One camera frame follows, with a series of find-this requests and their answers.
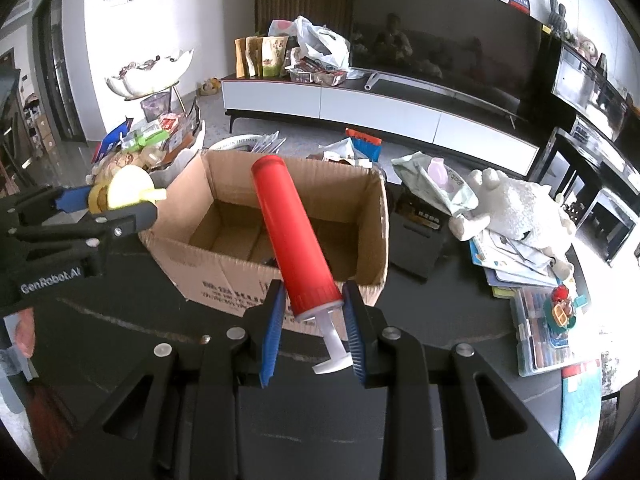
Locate stack of cardboard boxes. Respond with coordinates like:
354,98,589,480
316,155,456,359
22,92,56,161

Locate light blue board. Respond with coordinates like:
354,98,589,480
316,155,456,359
557,360,623,453

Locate blue orange packet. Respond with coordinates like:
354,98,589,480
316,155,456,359
345,127,383,161

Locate pile of snack packets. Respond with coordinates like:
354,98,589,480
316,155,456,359
91,112,203,186

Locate yellow toy cup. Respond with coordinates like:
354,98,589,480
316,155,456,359
88,165,167,211

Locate grey rabbit plush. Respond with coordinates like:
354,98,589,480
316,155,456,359
549,0,570,31

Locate dark framed door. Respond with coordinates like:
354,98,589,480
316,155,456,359
32,0,86,143

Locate green wet wipes pack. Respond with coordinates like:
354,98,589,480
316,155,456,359
391,151,480,221

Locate green label snack pouch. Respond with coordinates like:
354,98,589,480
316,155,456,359
259,35,290,78

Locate bundle of silver sachets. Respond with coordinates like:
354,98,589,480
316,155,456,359
247,130,286,153

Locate white shell tiered stand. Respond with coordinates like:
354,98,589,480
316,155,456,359
89,49,207,196

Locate black stone desktop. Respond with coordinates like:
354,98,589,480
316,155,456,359
30,180,621,480

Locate white TV cabinet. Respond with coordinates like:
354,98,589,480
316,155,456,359
220,72,541,178

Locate brown plush toy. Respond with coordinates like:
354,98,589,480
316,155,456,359
577,35,601,61

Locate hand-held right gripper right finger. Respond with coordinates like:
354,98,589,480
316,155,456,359
341,279,576,480

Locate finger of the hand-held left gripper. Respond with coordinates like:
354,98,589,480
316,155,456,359
0,185,97,241
7,202,159,281

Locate person's left hand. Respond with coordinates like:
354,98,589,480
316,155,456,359
15,309,37,359

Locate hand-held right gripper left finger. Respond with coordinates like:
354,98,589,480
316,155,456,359
47,279,287,480

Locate red hand pump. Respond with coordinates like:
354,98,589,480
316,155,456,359
251,155,353,375

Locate black television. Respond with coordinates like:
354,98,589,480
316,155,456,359
348,0,548,123

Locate stack of books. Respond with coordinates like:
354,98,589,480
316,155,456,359
469,227,573,301

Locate foil snack tray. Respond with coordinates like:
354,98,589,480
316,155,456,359
287,57,348,86

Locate brown cardboard box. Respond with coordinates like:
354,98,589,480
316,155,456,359
138,149,390,338

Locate grey mesh trash bin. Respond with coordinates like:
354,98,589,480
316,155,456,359
140,92,168,122

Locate small colourful toy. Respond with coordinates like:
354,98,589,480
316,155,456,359
542,284,587,348

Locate brown snack pouch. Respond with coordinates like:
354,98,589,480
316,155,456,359
246,37,262,78
235,37,250,78

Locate white plush toy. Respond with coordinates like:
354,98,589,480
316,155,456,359
448,167,576,278

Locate black display cabinet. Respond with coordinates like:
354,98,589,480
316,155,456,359
542,25,640,146

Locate clear crayon box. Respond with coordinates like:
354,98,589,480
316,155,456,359
510,285,601,378

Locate white plastic bag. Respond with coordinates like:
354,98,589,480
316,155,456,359
270,15,351,73

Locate black box with gold label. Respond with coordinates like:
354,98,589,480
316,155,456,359
387,192,451,281

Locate black side table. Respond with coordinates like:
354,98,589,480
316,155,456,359
530,127,640,266

